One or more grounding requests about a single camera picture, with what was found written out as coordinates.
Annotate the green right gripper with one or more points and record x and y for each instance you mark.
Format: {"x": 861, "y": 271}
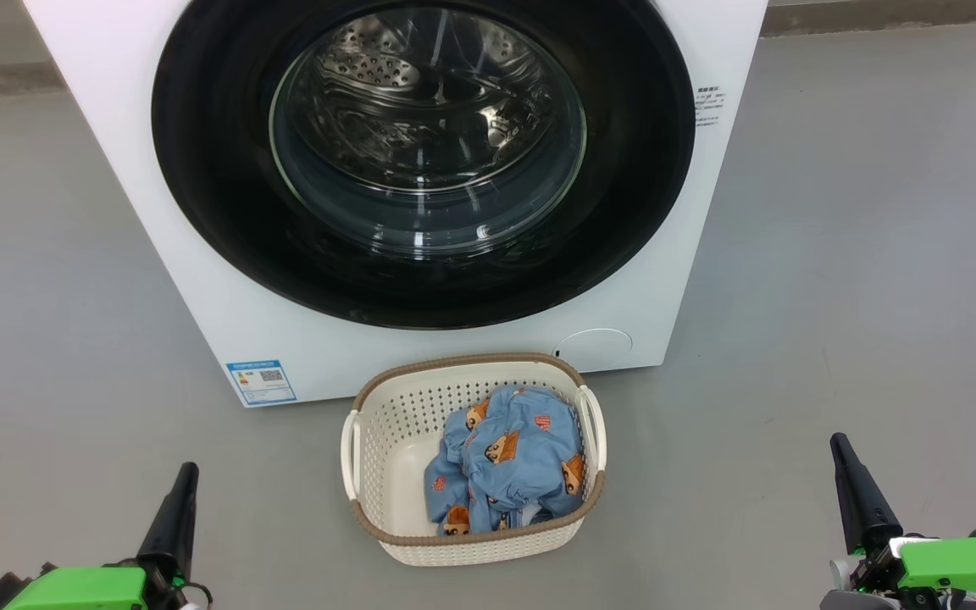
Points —
{"x": 954, "y": 566}

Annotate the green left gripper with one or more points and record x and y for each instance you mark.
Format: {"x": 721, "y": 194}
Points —
{"x": 81, "y": 589}

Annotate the black round glass washer door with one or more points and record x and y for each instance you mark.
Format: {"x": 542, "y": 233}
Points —
{"x": 217, "y": 195}

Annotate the white front-load washing machine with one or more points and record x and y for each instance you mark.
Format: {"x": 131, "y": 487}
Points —
{"x": 115, "y": 169}

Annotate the perforated steel washing machine drum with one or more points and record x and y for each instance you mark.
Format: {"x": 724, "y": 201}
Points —
{"x": 420, "y": 102}

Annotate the blue energy label sticker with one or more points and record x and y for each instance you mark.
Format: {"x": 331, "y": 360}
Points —
{"x": 261, "y": 382}

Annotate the cream perforated laundry basket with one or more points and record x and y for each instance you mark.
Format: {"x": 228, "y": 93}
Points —
{"x": 395, "y": 474}

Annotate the round white drain filter cover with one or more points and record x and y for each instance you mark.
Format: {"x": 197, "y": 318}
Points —
{"x": 594, "y": 349}

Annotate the small printed text sticker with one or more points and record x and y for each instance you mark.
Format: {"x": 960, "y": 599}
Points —
{"x": 709, "y": 104}

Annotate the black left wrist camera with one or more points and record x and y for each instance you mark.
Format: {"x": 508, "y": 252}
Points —
{"x": 1, "y": 595}

